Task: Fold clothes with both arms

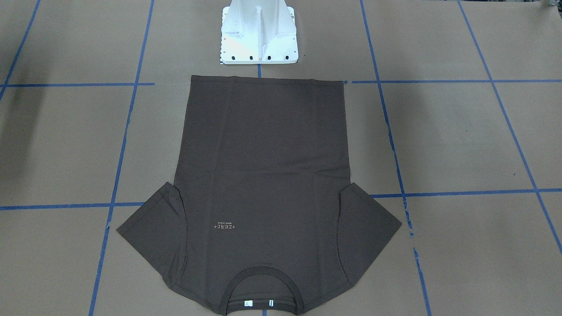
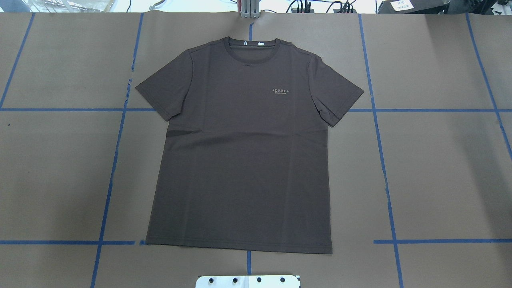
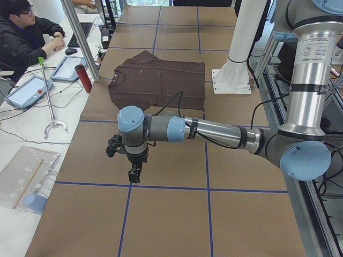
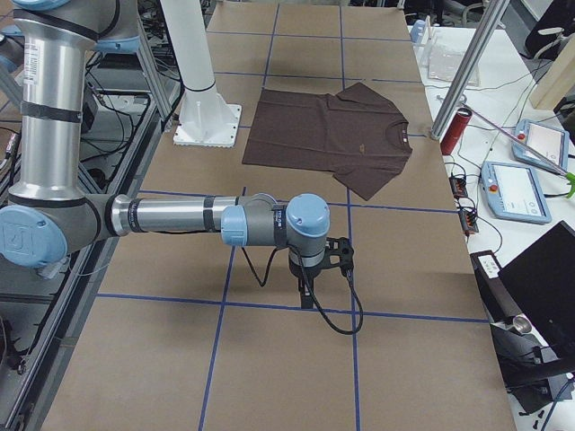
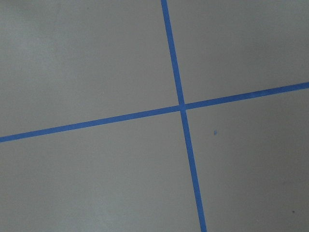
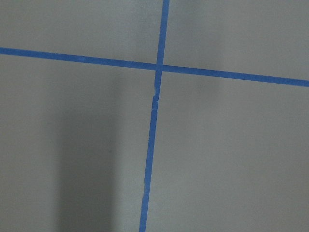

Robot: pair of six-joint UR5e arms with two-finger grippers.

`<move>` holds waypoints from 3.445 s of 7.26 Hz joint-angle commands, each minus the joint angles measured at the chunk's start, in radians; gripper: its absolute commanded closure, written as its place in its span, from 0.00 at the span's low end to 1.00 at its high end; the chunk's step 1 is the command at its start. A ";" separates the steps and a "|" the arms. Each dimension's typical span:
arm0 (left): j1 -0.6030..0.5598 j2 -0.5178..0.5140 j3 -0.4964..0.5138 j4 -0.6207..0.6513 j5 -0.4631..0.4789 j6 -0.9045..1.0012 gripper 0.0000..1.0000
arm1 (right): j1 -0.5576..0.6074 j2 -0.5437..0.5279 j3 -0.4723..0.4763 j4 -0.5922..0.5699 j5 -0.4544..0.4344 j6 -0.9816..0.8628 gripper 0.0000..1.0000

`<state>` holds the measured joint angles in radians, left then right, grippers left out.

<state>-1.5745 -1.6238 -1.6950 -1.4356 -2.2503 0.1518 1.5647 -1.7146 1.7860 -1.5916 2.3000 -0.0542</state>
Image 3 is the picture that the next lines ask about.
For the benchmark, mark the far teach pendant tablet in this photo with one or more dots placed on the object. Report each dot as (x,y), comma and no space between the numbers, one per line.
(65,70)

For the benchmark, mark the light blue cap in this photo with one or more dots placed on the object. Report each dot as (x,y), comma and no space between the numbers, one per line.
(35,203)

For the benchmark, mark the near teach pendant tablet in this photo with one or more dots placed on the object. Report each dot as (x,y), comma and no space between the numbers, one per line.
(28,93)

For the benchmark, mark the red water bottle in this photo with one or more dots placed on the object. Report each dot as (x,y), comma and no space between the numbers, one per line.
(83,77)

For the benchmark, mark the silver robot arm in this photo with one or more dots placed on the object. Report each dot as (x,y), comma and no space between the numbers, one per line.
(298,146)

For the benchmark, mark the clear plastic bag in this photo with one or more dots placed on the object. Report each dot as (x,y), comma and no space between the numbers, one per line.
(18,171)

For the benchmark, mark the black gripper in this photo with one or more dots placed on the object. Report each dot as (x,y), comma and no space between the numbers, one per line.
(136,158)

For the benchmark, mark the black computer mouse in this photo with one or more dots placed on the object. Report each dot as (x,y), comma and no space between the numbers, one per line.
(70,51)

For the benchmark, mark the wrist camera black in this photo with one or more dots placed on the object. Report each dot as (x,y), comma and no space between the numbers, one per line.
(115,145)

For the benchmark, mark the black box with label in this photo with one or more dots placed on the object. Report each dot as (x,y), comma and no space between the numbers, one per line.
(105,38)

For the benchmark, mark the aluminium frame post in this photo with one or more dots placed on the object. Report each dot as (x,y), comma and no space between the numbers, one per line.
(77,30)

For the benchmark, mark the brown paper table cover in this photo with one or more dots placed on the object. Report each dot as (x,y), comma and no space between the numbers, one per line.
(194,198)

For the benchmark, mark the metal reacher grabber tool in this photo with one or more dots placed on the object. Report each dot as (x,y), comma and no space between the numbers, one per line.
(54,122)

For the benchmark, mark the wooden stick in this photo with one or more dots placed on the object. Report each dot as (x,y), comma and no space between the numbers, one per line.
(15,205)

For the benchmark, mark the brown t-shirt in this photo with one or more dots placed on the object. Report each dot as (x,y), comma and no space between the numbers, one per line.
(147,81)

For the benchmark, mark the person in black jacket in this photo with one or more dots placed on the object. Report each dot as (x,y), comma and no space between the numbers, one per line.
(26,37)

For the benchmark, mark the teach pendant tablet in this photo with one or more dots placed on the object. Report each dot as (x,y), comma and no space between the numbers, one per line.
(28,93)
(65,70)

